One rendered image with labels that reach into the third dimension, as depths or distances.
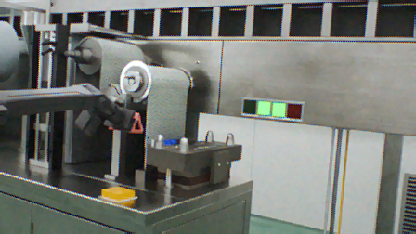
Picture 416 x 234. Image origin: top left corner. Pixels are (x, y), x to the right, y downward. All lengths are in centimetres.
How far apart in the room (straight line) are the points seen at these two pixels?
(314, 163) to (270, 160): 42
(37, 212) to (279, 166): 295
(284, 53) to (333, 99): 25
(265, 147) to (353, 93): 274
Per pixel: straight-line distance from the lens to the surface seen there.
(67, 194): 144
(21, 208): 168
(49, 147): 174
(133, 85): 158
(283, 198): 425
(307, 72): 163
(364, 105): 157
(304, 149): 412
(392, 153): 173
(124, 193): 133
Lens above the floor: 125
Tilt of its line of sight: 4 degrees down
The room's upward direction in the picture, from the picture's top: 4 degrees clockwise
